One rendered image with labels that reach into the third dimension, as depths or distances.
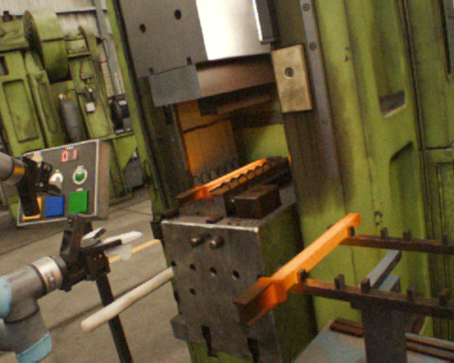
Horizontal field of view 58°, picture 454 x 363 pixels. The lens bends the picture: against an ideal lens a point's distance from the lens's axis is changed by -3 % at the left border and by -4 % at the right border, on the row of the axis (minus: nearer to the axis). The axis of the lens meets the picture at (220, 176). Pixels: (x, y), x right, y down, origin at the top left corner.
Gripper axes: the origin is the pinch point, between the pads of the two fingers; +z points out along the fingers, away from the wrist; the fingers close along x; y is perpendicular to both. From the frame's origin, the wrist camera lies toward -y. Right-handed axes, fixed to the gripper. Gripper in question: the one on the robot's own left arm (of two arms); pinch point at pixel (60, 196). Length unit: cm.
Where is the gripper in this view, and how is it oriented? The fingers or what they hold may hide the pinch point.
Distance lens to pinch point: 145.0
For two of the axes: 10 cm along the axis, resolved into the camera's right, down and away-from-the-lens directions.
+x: -9.5, 1.4, 2.8
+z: 3.1, 2.7, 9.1
